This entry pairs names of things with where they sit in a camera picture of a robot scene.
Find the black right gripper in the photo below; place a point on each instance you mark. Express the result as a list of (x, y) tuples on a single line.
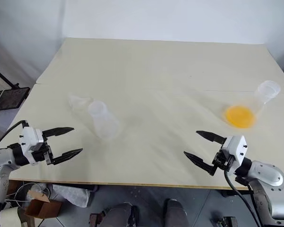
[(223, 159)]

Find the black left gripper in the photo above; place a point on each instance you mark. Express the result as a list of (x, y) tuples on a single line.
[(41, 155)]

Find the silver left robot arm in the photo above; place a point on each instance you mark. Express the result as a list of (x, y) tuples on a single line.
[(0, 159)]

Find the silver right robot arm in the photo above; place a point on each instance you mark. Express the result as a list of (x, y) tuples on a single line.
[(269, 175)]

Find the clear plastic flask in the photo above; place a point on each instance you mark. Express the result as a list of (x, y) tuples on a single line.
[(104, 123)]

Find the clear flask with orange liquid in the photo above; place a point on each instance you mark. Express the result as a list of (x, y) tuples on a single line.
[(240, 117)]

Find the clear plastic funnel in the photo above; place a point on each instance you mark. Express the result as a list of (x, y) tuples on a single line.
[(78, 101)]

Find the clear plastic cup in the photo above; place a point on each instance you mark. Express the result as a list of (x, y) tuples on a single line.
[(39, 189)]

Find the white plastic wrap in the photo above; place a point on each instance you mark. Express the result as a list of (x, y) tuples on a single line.
[(72, 195)]

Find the brown cardboard box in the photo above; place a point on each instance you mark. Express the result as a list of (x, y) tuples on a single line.
[(39, 205)]

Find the black tablet screen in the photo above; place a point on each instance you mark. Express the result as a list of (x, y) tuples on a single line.
[(10, 98)]

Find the dark rounded shape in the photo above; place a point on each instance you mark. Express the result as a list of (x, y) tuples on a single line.
[(119, 215), (176, 212)]

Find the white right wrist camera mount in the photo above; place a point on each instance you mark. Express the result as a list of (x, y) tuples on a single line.
[(237, 147)]

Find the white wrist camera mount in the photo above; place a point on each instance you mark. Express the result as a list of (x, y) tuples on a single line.
[(28, 139), (237, 147)]

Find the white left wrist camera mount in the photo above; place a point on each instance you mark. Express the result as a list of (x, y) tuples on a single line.
[(28, 139)]

